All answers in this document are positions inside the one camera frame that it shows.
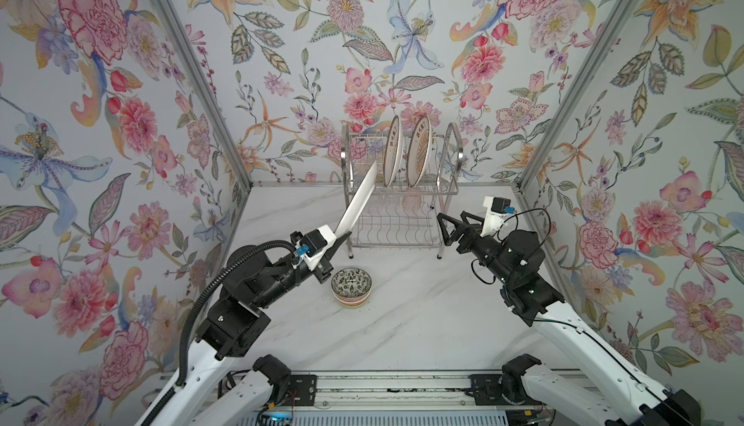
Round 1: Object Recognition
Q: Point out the white plate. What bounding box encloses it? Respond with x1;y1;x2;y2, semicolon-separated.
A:
383;116;404;188
334;162;378;237

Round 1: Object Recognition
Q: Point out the red patterned bowl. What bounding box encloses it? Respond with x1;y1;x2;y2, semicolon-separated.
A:
331;267;372;300

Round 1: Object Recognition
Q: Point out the orange white bowl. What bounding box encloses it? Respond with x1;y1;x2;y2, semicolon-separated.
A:
335;295;369;308

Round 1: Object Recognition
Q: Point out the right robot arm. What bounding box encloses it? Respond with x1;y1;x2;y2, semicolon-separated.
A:
437;212;703;425

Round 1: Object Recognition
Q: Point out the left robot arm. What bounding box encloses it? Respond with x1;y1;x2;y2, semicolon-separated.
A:
138;226;350;425

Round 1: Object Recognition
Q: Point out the chrome two-tier dish rack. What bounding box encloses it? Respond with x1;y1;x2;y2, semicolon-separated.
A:
341;124;464;259

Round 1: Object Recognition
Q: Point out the patterned plate right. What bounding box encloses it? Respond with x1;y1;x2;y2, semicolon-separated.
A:
406;116;432;188

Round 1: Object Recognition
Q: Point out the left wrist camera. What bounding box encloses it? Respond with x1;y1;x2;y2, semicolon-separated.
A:
290;224;337;272

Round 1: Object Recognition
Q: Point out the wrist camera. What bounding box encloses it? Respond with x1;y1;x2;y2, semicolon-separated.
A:
480;197;515;237
290;224;337;272

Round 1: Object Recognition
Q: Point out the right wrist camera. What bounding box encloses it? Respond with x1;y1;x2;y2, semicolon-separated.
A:
480;197;515;237

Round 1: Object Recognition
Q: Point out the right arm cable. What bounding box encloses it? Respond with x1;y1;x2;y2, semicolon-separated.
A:
469;207;670;404

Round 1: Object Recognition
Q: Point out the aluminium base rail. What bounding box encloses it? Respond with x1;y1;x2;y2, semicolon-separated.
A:
220;369;588;426

